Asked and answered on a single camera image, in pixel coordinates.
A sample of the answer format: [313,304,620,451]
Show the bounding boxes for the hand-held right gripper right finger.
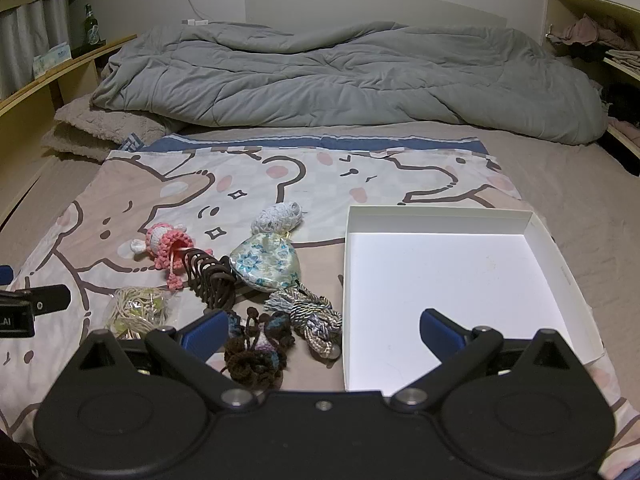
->
[390,308,581,413]

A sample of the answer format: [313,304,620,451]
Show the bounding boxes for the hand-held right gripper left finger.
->
[75,308,257,413]

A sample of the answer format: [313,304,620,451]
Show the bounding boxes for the brown hair claw clip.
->
[181,247,241,311]

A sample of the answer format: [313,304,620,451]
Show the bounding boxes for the white cardboard box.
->
[341,204,606,393]

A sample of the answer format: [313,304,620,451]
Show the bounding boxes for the floral brocade pouch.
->
[230,232,302,291]

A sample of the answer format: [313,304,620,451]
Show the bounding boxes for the pink crochet doll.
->
[131,222,196,292]

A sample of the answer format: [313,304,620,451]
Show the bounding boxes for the white grey crochet ball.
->
[251,201,306,236]

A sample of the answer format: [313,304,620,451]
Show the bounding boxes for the printed cartoon blanket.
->
[0,132,633,480]

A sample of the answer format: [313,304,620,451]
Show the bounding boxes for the wooden bedside shelf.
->
[0,34,138,221]

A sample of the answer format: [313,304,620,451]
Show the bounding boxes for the fluffy beige blanket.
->
[42,95,173,163]

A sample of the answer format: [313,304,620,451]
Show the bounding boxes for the tissue box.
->
[32,42,72,78]

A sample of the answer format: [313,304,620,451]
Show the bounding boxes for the grey curtain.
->
[0,0,71,101]

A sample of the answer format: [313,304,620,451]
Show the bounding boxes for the green glass bottle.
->
[82,4,101,46]

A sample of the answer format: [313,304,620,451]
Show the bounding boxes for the grey duvet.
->
[90,21,608,146]

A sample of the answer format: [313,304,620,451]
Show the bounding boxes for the folded pink cloth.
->
[612,120,640,147]

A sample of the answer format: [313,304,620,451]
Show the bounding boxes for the folded beige cloth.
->
[605,49,640,68]

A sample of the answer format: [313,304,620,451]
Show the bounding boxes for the pink clothes pile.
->
[550,14,636,51]

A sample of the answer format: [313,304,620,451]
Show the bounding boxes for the cream wardrobe shelf unit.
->
[544,0,640,176]

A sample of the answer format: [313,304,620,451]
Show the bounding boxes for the clear bag of beige cord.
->
[103,286,173,341]

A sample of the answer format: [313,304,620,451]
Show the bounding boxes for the twisted grey rope bundle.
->
[264,285,343,359]

